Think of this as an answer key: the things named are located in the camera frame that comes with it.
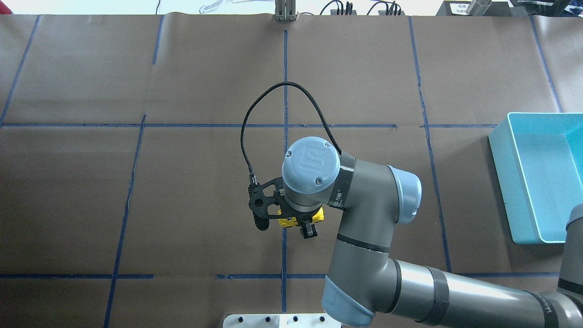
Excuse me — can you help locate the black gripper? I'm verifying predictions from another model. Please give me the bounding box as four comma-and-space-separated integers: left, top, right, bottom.
279, 200, 323, 239

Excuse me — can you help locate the yellow beetle toy car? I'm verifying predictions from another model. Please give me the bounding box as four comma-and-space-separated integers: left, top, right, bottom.
277, 207, 324, 228

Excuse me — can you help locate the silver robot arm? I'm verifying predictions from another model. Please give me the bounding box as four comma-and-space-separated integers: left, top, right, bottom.
281, 136, 582, 328

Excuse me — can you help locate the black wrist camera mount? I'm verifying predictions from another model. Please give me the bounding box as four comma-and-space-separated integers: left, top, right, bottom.
248, 173, 284, 231

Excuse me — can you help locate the turquoise plastic bin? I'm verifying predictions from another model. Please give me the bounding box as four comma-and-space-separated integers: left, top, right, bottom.
488, 112, 583, 245

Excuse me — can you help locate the aluminium frame post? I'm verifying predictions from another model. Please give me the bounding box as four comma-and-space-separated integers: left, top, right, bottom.
274, 0, 297, 21

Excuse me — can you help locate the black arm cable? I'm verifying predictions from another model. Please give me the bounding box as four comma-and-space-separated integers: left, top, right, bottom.
240, 82, 343, 183

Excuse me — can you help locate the silver metal cup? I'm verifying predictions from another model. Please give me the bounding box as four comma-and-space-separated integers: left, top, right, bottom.
466, 0, 492, 16

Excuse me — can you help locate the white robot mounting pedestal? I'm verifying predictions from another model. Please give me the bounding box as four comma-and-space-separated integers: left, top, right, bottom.
223, 313, 343, 328

